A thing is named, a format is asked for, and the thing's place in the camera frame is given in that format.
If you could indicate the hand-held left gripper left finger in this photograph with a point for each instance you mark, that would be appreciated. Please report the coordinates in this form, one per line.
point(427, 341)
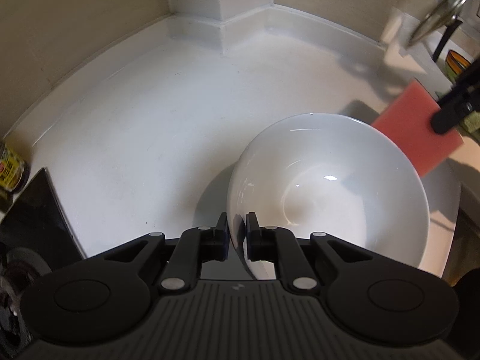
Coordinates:
point(222, 238)

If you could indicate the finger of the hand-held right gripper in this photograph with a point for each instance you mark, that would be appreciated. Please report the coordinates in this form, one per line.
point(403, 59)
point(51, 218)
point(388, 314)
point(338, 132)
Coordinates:
point(452, 116)
point(465, 80)

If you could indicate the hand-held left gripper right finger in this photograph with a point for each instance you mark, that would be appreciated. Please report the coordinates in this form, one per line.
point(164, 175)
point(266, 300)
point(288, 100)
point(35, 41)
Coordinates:
point(250, 238)

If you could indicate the pink sponge with green backing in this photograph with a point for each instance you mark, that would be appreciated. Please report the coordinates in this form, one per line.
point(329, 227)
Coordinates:
point(412, 131)

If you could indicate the white ceramic bowl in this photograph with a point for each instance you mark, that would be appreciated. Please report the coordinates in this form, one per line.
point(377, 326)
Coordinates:
point(330, 191)

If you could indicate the colourful striped bowl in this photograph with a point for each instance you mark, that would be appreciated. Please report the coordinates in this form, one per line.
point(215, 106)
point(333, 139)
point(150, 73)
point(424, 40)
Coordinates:
point(458, 63)

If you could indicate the metal rimmed glass lid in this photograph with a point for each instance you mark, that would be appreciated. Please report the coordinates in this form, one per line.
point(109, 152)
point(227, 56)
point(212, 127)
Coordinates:
point(440, 11)

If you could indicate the black glass gas stove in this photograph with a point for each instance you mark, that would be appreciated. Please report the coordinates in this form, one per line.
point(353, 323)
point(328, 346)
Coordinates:
point(33, 217)

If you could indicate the gas burner with pot support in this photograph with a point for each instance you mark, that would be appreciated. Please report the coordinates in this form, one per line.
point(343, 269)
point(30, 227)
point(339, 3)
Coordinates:
point(18, 273)

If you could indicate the yellow label sauce jar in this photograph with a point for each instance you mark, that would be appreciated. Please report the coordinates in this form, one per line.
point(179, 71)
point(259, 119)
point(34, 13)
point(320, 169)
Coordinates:
point(10, 167)

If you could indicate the white wall fixture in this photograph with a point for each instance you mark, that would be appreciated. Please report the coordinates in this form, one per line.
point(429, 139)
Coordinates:
point(397, 32)

